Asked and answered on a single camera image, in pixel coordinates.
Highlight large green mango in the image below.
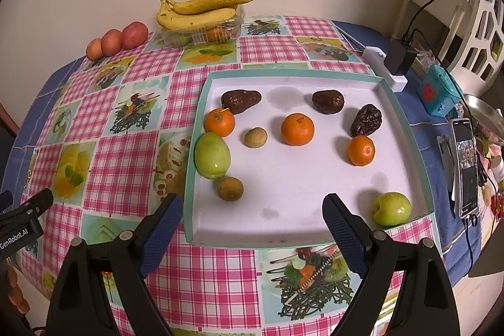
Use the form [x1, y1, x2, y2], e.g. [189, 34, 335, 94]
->
[194, 132, 231, 179]

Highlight large red apple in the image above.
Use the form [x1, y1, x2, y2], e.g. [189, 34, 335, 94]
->
[121, 21, 149, 50]

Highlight person's left hand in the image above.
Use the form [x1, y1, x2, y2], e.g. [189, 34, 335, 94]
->
[6, 265, 31, 315]

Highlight metal plate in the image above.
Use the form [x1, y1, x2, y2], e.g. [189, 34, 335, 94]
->
[462, 93, 504, 134]

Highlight small green apple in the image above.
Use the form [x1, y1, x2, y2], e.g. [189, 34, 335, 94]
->
[373, 192, 412, 227]

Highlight small tangerine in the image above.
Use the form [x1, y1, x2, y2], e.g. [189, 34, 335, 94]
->
[348, 135, 376, 167]

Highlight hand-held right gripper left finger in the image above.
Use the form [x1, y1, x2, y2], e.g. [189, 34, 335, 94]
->
[46, 193, 185, 336]

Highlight dark brown wrinkled fruit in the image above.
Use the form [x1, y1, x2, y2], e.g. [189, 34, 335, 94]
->
[350, 104, 382, 137]

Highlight white tray with teal rim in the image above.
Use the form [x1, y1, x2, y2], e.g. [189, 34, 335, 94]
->
[184, 70, 436, 249]

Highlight thin metal rod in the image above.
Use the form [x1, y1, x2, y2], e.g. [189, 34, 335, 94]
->
[334, 24, 366, 54]

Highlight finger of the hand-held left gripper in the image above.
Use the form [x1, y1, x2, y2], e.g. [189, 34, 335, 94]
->
[0, 188, 54, 222]

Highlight yellow banana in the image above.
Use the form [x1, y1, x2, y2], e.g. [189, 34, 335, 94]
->
[159, 0, 256, 15]
[157, 0, 237, 31]

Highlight smartphone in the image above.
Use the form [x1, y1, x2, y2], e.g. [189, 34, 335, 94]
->
[451, 117, 480, 219]

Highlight brown round fruit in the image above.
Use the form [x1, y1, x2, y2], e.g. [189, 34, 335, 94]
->
[216, 176, 244, 202]

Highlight small pale red apple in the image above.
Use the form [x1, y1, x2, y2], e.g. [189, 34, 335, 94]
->
[86, 38, 104, 61]

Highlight black charger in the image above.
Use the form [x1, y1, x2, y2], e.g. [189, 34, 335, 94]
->
[383, 38, 418, 76]

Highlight teal toy box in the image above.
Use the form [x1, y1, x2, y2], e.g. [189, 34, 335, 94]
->
[417, 64, 461, 117]

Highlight dark brown oval fruit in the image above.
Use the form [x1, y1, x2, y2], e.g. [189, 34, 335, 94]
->
[312, 90, 345, 115]

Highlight medium red apple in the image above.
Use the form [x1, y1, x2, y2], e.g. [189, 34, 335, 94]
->
[101, 29, 123, 56]

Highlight dark chair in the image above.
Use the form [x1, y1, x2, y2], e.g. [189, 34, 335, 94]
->
[0, 102, 21, 187]

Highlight white power strip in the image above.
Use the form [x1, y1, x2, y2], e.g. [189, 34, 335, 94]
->
[362, 47, 407, 93]

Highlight small beige longan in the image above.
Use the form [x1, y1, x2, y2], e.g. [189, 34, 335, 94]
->
[244, 127, 268, 148]

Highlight clear plastic container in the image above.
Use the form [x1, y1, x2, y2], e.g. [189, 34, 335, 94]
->
[161, 4, 246, 46]

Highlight pink checkered tablecloth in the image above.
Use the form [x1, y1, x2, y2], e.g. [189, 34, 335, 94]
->
[18, 15, 436, 336]

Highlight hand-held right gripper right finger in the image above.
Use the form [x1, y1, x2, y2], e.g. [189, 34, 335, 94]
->
[322, 193, 461, 336]

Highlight assorted small trinkets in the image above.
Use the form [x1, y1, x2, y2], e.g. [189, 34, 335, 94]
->
[474, 127, 504, 222]

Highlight dark brown pear-shaped fruit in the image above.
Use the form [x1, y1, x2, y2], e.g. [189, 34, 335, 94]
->
[221, 89, 262, 115]

